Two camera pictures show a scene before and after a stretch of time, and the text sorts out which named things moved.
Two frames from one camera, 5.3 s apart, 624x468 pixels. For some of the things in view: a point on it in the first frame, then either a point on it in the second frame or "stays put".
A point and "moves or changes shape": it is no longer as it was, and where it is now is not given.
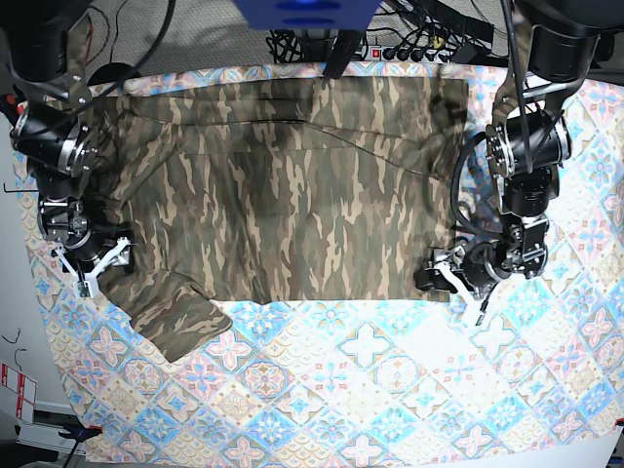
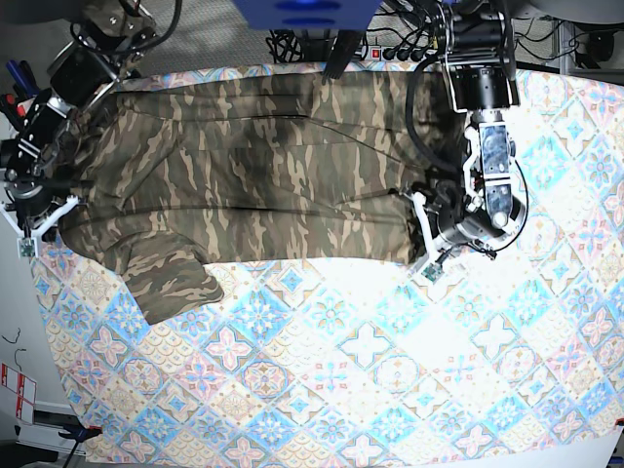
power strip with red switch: (405, 53) stays put
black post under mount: (342, 50) stays put
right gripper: (482, 267) → (458, 223)
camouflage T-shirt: (266, 190) moves or changes shape
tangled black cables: (285, 46) stays put
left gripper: (84, 251) → (30, 199)
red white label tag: (24, 389) stays put
